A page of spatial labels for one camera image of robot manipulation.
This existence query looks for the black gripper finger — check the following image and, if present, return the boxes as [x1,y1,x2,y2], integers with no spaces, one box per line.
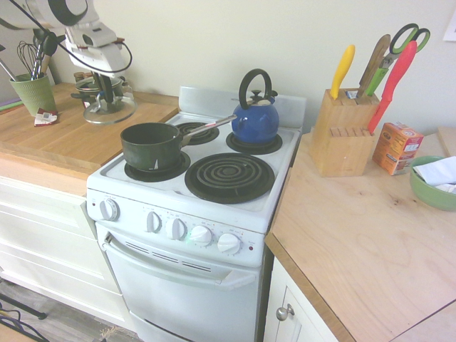
[103,73,115,105]
[93,71,105,103]

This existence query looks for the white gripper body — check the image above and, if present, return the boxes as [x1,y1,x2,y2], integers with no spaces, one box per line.
[63,37,127,78]

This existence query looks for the glass pot lid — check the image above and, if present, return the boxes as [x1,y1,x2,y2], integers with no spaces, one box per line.
[82,92,138,125]

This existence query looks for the black pot with glass lid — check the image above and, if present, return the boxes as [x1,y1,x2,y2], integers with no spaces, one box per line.
[70,76,135,105]

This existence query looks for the black spatula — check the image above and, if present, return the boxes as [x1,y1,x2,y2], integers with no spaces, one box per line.
[33,27,58,78]

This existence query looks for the red white packet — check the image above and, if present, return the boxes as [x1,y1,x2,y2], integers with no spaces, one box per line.
[33,107,59,128]

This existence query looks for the green ribbed utensil holder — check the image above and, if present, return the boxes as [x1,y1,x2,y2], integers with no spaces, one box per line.
[8,72,58,117]

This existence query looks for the dark green saucepan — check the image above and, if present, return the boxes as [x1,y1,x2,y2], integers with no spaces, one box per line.
[120,115,238,171]

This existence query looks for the green cutting mat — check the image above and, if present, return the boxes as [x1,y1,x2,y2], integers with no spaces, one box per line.
[0,100,24,113]

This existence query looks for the small black coil burner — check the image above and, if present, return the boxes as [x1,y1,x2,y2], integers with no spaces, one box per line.
[172,122,220,146]
[124,151,192,183]
[225,131,284,155]

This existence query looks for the white stove knob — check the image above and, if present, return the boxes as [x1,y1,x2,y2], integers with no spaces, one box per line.
[98,198,121,222]
[145,210,163,234]
[190,224,215,247]
[217,232,243,256]
[165,217,188,241]

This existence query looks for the large black coil burner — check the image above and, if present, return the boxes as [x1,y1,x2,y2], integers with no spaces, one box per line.
[184,152,276,205]

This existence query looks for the white drawer cabinet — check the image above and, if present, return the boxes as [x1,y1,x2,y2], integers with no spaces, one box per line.
[0,175,135,333]

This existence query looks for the white electric stove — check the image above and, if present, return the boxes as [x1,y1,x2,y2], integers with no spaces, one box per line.
[86,84,307,342]

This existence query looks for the wooden knife block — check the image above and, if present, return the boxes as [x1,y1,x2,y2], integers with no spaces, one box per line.
[309,87,380,178]

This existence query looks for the silver cabinet knob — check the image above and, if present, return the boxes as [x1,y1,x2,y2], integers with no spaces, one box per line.
[276,303,296,322]

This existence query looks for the red knife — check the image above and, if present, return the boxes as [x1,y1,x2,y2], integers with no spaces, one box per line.
[367,40,418,136]

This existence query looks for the green black scissors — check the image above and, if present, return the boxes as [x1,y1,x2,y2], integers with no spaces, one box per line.
[378,23,432,71]

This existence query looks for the orange cardboard box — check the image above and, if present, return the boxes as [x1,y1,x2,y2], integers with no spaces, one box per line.
[371,121,425,177]

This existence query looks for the white door cabinet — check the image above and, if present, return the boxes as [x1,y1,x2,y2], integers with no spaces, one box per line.
[262,255,340,342]

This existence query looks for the green ceramic bowl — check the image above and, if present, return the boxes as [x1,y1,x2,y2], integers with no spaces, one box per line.
[409,155,456,212]

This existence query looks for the white crumpled paper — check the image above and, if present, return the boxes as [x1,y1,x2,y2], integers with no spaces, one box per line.
[413,155,456,195]

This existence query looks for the light wooden board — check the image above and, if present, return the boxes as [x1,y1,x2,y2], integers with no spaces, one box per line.
[437,125,456,158]

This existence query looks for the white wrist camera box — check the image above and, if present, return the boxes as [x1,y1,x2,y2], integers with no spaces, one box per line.
[65,21,118,51]

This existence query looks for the wooden handled utensil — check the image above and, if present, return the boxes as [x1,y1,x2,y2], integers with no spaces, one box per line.
[39,53,52,77]

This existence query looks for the dark wire whisk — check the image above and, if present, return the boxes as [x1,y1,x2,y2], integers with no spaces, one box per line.
[16,40,38,81]

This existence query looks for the metal utensil handle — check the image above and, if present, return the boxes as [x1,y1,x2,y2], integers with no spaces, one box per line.
[0,44,19,83]

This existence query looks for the blue kettle black handle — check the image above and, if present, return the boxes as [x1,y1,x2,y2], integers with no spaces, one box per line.
[231,68,281,145]

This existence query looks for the black camera stand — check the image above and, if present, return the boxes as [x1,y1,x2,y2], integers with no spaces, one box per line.
[0,280,49,342]

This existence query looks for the yellow handled knife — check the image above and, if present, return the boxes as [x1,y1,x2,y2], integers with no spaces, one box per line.
[329,44,356,100]

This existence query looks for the wooden handled knife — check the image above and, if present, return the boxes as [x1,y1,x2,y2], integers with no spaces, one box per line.
[356,33,392,99]

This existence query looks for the green handled knife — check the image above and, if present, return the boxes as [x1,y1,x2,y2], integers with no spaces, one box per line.
[363,65,390,98]

